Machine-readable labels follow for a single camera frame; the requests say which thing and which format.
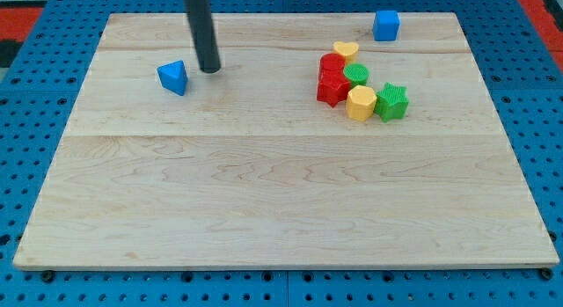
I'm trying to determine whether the green star block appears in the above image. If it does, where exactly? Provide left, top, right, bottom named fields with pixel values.
left=374, top=83, right=410, bottom=122

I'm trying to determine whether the yellow hexagon block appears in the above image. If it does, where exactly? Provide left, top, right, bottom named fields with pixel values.
left=346, top=85, right=377, bottom=121

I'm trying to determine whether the red cylinder block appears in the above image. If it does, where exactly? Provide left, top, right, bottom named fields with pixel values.
left=318, top=53, right=346, bottom=80

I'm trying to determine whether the yellow heart block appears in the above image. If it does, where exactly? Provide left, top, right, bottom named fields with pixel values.
left=333, top=41, right=360, bottom=64

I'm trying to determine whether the blue triangle block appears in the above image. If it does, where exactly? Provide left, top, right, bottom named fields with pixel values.
left=157, top=60, right=188, bottom=96

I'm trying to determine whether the wooden board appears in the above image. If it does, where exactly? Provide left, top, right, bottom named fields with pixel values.
left=13, top=13, right=559, bottom=271

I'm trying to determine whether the red star block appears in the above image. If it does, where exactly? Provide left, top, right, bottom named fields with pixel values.
left=317, top=73, right=351, bottom=107

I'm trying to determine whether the green cylinder block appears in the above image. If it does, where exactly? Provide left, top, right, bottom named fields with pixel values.
left=343, top=63, right=369, bottom=88

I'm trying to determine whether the blue cube block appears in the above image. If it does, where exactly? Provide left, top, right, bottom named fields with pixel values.
left=372, top=11, right=400, bottom=41

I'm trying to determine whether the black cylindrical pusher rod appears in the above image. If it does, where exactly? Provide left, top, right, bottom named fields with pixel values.
left=184, top=0, right=221, bottom=73

